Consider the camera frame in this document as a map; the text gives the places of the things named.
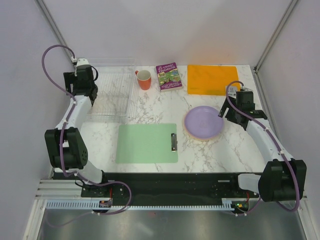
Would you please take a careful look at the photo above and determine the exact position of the purple plate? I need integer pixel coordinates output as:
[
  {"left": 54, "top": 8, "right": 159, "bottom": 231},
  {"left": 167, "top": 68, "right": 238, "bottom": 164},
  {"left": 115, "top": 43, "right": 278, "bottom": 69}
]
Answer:
[{"left": 184, "top": 105, "right": 224, "bottom": 138}]

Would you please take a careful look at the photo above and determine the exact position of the pink plate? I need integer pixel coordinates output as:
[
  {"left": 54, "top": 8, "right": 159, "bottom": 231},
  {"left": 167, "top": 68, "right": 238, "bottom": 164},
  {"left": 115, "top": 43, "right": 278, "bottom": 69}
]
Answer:
[{"left": 181, "top": 120, "right": 222, "bottom": 141}]

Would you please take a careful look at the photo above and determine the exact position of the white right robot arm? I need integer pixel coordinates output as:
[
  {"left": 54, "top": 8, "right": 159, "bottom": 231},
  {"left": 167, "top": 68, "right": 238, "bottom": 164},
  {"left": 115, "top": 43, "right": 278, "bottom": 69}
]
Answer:
[{"left": 218, "top": 90, "right": 307, "bottom": 202}]

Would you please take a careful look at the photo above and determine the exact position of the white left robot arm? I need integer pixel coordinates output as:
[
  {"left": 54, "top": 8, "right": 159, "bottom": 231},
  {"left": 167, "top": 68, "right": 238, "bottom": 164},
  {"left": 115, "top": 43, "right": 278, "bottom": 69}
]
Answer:
[{"left": 44, "top": 63, "right": 110, "bottom": 197}]

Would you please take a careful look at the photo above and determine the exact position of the small white label card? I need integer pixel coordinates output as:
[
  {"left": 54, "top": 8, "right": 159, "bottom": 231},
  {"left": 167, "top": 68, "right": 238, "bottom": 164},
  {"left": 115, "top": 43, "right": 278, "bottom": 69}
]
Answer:
[{"left": 225, "top": 85, "right": 239, "bottom": 98}]

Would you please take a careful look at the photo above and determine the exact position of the orange mat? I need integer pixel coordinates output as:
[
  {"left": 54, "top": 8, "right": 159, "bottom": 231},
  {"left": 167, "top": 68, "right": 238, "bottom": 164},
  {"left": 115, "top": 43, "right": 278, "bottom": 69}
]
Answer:
[{"left": 187, "top": 65, "right": 239, "bottom": 96}]

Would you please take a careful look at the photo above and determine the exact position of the orange mug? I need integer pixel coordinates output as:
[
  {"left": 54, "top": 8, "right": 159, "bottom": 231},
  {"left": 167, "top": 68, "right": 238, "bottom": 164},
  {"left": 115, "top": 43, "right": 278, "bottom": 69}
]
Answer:
[{"left": 135, "top": 70, "right": 152, "bottom": 91}]

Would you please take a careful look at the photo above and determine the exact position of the purple paperback book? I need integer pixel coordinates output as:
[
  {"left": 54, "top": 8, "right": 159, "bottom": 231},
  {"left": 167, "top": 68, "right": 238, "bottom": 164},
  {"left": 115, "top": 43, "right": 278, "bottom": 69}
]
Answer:
[{"left": 155, "top": 62, "right": 183, "bottom": 93}]

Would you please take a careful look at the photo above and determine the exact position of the green clipboard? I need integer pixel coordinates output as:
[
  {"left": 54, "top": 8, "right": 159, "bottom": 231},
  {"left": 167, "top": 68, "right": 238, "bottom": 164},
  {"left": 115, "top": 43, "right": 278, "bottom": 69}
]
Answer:
[{"left": 115, "top": 123, "right": 178, "bottom": 164}]

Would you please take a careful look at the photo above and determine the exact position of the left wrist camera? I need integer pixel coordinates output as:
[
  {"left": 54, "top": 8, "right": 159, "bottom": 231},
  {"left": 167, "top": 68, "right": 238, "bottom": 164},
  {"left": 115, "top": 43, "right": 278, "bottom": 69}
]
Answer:
[{"left": 71, "top": 57, "right": 90, "bottom": 68}]

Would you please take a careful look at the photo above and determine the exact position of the white wire dish rack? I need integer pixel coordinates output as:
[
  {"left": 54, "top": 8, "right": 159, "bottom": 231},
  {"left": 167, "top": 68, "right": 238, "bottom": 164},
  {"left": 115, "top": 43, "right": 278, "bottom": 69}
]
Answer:
[{"left": 87, "top": 57, "right": 138, "bottom": 123}]

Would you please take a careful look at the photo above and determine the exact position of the left aluminium frame post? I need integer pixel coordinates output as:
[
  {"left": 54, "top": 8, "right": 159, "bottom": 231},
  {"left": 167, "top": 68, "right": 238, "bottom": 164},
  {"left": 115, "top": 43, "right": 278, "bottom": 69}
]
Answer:
[{"left": 36, "top": 0, "right": 77, "bottom": 67}]

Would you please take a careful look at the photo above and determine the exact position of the aluminium frame post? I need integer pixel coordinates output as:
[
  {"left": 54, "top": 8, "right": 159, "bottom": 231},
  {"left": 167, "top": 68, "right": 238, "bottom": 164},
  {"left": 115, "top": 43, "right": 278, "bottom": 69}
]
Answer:
[
  {"left": 36, "top": 0, "right": 77, "bottom": 67},
  {"left": 253, "top": 0, "right": 300, "bottom": 74}
]

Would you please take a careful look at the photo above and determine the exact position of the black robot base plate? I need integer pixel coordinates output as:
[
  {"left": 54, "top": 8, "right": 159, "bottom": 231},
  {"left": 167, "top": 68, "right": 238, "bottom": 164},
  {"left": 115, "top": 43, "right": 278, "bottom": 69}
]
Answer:
[{"left": 81, "top": 172, "right": 259, "bottom": 206}]

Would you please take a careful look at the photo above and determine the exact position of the right aluminium frame post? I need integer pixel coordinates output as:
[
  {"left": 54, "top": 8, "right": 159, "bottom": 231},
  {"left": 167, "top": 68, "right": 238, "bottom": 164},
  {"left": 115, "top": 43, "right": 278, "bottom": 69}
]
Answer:
[{"left": 253, "top": 0, "right": 300, "bottom": 74}]

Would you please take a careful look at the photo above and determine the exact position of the white slotted cable duct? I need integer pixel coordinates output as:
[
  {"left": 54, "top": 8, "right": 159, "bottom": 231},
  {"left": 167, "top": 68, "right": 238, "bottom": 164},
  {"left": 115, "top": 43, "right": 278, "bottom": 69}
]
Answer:
[{"left": 45, "top": 198, "right": 234, "bottom": 211}]

